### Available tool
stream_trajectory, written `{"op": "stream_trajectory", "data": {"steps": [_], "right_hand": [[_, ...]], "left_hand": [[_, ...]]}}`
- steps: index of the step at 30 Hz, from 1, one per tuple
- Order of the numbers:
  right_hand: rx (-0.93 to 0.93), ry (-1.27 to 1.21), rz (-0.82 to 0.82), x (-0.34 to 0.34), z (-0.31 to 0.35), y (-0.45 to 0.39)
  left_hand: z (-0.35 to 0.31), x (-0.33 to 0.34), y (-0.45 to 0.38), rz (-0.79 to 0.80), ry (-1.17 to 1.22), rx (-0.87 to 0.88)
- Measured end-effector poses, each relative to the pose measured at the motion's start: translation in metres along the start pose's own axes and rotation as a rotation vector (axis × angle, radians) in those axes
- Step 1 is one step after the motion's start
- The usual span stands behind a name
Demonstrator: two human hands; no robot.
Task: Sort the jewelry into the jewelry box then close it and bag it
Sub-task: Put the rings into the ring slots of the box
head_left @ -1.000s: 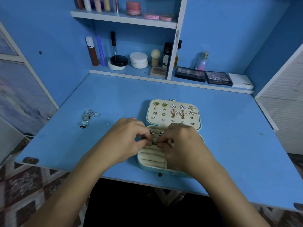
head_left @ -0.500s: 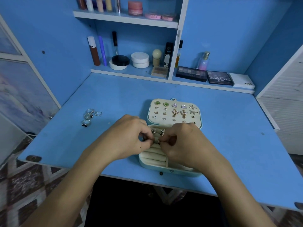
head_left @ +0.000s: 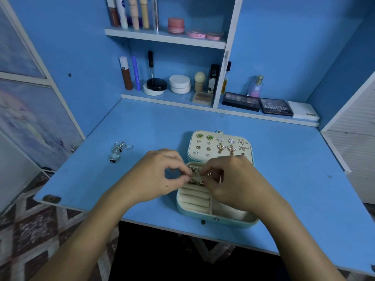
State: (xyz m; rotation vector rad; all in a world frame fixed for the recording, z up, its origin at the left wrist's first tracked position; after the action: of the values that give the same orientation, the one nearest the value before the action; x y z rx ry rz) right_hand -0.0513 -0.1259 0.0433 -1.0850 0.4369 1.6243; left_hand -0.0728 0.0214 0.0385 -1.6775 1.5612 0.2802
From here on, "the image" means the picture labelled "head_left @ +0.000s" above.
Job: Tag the pink flat compact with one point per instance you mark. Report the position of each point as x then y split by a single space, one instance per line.
196 35
214 37

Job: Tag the short beige cosmetic tube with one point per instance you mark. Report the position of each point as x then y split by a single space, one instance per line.
145 14

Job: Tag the pink round jar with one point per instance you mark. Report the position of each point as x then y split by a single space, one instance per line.
176 26

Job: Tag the white slatted cabinet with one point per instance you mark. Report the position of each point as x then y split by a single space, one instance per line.
354 143

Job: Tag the small silver stud earring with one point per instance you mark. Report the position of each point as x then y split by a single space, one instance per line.
242 148
242 141

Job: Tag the person's right hand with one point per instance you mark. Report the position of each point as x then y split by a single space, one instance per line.
243 184

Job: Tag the brown lipstick tube white cap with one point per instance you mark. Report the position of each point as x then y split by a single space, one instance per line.
126 75

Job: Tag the thin dark cosmetic bottle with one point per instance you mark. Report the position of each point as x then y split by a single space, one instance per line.
225 79

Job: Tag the person's dark clothing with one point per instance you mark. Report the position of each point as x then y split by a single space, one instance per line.
193 257

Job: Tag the person's left hand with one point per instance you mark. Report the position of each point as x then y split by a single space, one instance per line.
146 177

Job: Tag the white bowl black inside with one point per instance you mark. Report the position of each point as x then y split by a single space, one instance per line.
156 85

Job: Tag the person's left forearm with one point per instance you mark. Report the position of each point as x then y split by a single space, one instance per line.
82 243

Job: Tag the cream jewellery box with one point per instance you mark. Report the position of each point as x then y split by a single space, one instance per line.
234 158

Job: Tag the black cosmetic bottle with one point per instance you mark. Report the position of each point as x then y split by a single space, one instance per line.
214 79

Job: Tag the small pink perfume bottle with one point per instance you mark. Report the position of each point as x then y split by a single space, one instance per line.
255 89

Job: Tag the blue cosmetic tube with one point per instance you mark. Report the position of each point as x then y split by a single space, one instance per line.
136 74

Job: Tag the white flat box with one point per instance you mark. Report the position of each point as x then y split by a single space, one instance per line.
303 111

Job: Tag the white tube blue label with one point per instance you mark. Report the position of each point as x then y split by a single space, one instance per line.
122 14

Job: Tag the black lettered eyeshadow palette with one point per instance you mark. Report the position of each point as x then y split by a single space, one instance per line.
276 107

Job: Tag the white round cream jar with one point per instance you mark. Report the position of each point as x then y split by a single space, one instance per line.
180 84

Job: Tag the beige makeup sponge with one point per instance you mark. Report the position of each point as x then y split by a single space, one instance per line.
200 80

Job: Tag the square brown powder compact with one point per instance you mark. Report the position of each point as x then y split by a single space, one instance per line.
203 97

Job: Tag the white shelf unit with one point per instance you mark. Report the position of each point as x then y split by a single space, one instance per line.
231 38

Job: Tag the green stud earring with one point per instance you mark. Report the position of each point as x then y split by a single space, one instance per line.
210 137
200 136

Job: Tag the dark eyeshadow palette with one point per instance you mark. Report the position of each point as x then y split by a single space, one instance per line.
241 101

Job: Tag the black makeup brush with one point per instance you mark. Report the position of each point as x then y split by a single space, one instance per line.
151 64

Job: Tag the gold dangling earring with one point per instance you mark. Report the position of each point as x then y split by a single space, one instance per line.
231 149
220 148

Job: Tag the person's right forearm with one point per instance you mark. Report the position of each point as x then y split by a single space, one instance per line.
302 243

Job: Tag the white framed marbled panel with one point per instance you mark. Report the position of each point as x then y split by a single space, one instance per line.
29 114

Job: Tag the pile of silver rings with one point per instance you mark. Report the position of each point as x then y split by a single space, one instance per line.
116 150

